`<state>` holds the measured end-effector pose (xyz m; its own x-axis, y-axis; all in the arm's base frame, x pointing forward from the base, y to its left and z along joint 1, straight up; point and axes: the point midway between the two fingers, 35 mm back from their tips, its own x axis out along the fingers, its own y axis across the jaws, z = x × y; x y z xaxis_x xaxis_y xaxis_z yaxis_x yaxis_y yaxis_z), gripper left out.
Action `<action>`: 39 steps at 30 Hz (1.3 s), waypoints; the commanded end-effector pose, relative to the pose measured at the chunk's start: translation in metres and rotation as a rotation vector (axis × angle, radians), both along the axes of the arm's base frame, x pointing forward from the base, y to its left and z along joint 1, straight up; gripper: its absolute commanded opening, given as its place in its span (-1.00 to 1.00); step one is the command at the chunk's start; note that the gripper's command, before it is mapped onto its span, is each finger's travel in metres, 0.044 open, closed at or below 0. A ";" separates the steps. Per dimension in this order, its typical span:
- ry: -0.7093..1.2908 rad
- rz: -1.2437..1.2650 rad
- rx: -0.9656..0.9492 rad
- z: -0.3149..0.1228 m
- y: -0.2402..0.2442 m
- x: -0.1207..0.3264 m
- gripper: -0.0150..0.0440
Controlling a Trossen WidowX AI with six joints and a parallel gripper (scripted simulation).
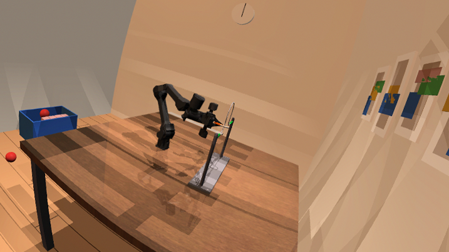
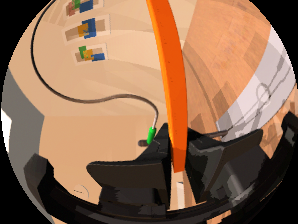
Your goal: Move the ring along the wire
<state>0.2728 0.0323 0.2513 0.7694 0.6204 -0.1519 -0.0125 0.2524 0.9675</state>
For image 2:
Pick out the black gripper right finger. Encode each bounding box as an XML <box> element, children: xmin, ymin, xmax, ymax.
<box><xmin>185</xmin><ymin>128</ymin><xmax>263</xmax><ymax>204</ymax></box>

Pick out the orange handle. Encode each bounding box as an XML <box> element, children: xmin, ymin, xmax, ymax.
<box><xmin>146</xmin><ymin>0</ymin><xmax>188</xmax><ymax>173</ymax></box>

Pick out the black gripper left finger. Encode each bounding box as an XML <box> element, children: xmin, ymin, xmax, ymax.
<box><xmin>86</xmin><ymin>123</ymin><xmax>172</xmax><ymax>209</ymax></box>

